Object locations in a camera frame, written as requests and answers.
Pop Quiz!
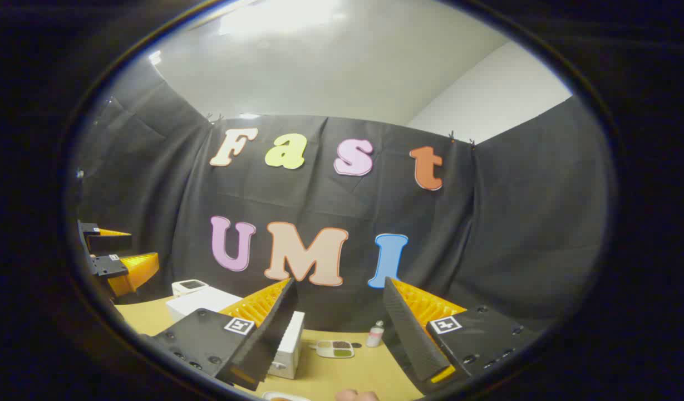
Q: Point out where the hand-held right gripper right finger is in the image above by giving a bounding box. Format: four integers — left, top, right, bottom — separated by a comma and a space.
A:
382, 277, 544, 386

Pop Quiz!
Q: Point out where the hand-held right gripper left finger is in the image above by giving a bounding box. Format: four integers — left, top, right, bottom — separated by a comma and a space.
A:
139, 278, 299, 392

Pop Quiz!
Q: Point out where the white microwave oven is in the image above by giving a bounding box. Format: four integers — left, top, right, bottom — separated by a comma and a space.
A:
165, 286, 306, 380

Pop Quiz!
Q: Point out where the white divided dish with beans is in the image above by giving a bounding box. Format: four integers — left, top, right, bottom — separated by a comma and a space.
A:
310, 340, 355, 359

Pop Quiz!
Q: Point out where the small white device dark screen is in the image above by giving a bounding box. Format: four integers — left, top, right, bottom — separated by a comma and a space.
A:
172, 279, 210, 297

